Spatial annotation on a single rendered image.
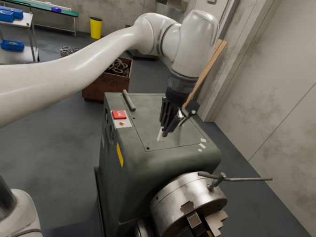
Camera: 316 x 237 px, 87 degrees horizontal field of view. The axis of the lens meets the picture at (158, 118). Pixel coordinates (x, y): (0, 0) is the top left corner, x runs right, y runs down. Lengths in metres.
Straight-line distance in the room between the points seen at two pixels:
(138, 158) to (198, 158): 0.27
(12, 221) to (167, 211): 0.51
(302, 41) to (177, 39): 2.53
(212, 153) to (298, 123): 2.01
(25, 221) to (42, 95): 0.59
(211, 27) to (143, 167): 0.50
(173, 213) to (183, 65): 0.50
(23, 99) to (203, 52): 0.39
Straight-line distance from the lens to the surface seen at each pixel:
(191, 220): 0.68
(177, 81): 0.49
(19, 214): 0.80
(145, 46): 0.54
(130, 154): 0.67
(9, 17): 3.71
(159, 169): 0.68
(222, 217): 0.85
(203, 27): 0.46
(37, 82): 0.30
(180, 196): 0.68
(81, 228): 1.08
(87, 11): 7.93
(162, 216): 0.72
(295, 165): 2.82
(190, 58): 0.46
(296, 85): 2.80
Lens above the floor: 1.76
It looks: 34 degrees down
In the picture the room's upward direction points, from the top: 17 degrees clockwise
